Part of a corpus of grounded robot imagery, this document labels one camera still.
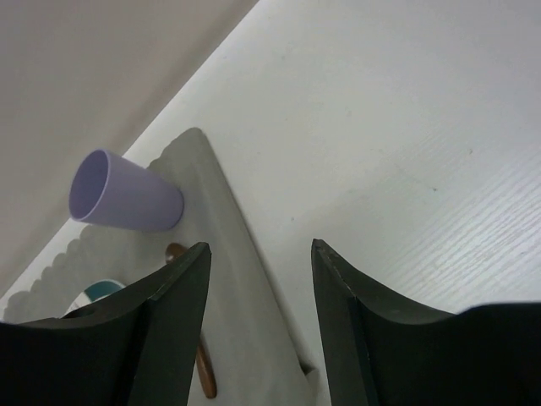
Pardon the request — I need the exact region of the brown wooden spoon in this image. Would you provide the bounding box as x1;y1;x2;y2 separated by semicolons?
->
165;243;217;399

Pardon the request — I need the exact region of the white plate green red rim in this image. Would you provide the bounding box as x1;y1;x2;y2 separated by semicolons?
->
66;279;125;315

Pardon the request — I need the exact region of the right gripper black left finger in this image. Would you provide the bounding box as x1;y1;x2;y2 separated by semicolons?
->
1;243;210;405

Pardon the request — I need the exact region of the purple cup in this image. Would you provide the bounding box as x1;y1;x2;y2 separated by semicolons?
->
68;149;184;232

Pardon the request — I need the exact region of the grey cloth placemat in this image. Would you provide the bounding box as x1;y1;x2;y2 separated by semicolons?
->
2;128;315;405

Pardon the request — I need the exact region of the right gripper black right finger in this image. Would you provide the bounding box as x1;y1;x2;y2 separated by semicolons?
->
311;239;540;405

